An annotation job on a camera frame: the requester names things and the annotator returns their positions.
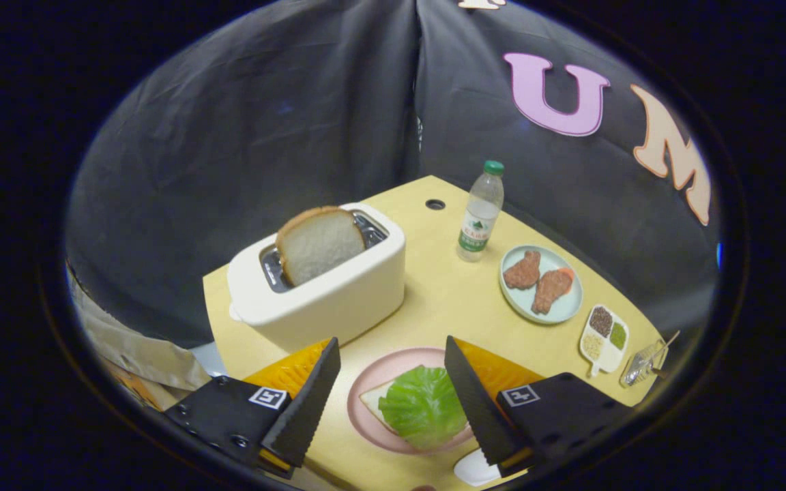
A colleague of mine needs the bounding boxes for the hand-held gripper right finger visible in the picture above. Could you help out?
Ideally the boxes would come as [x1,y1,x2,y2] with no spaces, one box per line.
[444,335,632,478]

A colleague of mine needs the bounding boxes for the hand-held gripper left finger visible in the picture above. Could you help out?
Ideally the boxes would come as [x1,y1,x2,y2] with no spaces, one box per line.
[164,337,341,478]

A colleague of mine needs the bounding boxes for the green lettuce leaf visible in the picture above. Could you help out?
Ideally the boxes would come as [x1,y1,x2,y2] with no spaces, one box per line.
[378,366,469,451]

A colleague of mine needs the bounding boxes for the crusted white bread slice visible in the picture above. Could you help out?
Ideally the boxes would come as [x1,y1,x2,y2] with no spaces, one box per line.
[275,206,367,287]

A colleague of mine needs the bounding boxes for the white plate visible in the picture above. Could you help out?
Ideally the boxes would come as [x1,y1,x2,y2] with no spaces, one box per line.
[453,447,503,487]

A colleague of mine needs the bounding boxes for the square white bread slice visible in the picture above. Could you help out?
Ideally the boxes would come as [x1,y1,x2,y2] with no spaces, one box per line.
[360,378,476,444]

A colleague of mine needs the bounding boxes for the pink round plate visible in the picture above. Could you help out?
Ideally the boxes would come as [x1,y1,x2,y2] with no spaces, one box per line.
[347,347,496,456]

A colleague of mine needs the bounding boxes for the white toaster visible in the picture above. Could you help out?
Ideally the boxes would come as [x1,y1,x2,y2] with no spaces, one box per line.
[227,203,407,353]

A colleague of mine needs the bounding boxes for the pale green oval plate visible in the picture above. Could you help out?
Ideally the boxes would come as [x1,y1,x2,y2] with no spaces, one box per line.
[499,245,583,325]

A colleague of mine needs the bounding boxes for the brown meat piece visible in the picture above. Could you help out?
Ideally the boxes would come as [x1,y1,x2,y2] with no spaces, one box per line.
[503,250,542,290]
[532,267,574,315]

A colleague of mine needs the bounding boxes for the white divided dish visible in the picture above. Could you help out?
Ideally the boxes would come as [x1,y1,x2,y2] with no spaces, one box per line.
[579,304,630,378]

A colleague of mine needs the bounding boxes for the clear utensil holder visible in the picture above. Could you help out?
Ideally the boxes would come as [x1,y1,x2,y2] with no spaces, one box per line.
[620,331,682,388]

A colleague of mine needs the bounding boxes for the person's beige jacket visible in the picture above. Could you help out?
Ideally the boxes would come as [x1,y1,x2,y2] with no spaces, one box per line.
[65,263,213,393]

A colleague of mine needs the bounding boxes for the clear water bottle green cap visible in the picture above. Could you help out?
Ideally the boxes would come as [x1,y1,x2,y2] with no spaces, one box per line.
[456,160,506,263]

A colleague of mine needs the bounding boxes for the black backdrop cloth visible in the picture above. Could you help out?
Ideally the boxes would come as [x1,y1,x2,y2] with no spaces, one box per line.
[65,0,721,348]

